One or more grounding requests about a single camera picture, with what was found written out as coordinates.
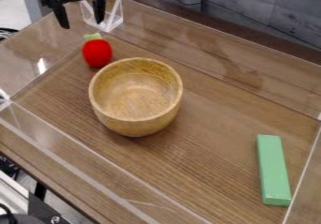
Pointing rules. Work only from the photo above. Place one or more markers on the light wooden bowl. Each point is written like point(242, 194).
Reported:
point(135, 95)

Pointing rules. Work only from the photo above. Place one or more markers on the clear acrylic enclosure walls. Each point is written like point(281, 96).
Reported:
point(194, 131)

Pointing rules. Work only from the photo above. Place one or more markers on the green rectangular block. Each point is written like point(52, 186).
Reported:
point(275, 190)

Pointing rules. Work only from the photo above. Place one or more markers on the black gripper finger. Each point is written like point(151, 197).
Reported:
point(60, 14)
point(99, 10)

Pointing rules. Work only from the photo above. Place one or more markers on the clear acrylic corner bracket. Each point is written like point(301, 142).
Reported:
point(112, 17)

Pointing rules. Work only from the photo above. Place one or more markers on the black clamp with bolt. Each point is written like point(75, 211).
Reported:
point(43, 212)

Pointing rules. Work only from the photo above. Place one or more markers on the red plush strawberry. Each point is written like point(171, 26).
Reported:
point(96, 50)

